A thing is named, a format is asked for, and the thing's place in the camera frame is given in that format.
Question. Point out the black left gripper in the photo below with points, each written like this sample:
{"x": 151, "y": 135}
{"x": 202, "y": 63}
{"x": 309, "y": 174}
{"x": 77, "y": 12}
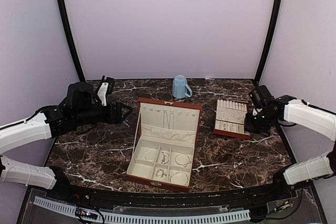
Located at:
{"x": 117, "y": 118}

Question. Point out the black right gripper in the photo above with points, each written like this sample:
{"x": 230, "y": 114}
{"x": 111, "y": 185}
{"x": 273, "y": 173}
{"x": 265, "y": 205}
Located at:
{"x": 249, "y": 127}

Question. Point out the red jewelry display tray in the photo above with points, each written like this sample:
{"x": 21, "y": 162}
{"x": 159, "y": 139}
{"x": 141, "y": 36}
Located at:
{"x": 230, "y": 119}

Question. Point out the thin chain hung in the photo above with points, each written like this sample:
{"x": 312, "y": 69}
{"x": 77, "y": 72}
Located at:
{"x": 168, "y": 119}

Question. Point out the red jewelry box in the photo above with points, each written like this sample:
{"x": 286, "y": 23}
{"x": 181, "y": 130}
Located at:
{"x": 150, "y": 133}

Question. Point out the light blue faceted mug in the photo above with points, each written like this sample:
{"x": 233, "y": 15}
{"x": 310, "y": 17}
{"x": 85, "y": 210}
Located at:
{"x": 180, "y": 88}

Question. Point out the gold crystal pendant earring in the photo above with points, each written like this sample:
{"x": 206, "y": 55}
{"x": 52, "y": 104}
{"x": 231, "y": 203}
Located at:
{"x": 161, "y": 173}

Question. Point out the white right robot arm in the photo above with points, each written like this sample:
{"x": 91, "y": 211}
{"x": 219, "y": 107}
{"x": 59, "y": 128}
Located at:
{"x": 311, "y": 129}

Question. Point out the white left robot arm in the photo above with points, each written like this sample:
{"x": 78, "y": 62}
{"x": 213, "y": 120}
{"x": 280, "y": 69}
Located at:
{"x": 29, "y": 132}

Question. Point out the silver bangle front left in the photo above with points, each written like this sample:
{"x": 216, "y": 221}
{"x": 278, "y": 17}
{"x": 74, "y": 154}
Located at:
{"x": 150, "y": 155}

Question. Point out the silver bangle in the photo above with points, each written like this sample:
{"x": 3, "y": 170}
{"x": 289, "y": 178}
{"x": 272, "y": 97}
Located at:
{"x": 150, "y": 155}
{"x": 179, "y": 178}
{"x": 183, "y": 160}

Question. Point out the silver bangle back right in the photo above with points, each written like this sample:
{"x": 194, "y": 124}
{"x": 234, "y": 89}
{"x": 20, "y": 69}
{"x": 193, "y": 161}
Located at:
{"x": 183, "y": 160}

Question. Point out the silver bangle front right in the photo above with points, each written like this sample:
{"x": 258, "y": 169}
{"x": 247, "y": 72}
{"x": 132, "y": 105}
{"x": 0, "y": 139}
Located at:
{"x": 179, "y": 178}

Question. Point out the white perforated cable rail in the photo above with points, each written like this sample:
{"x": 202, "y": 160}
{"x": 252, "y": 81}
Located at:
{"x": 86, "y": 215}

